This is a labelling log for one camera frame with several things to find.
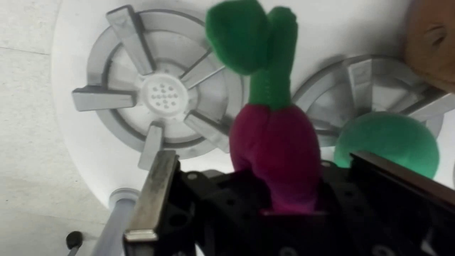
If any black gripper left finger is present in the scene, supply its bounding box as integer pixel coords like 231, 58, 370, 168
124, 149, 182, 256

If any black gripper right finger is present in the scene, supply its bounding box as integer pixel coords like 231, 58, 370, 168
349, 149, 455, 256

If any magenta strawberry plush toy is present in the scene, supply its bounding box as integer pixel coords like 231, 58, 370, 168
205, 0, 325, 215

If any green plush ball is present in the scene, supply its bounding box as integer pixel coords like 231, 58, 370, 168
333, 111, 441, 181

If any gray toy stove burner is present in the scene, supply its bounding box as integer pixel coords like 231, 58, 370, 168
290, 54, 455, 148
70, 4, 248, 172

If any brown plush toy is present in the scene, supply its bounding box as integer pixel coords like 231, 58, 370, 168
403, 0, 455, 94

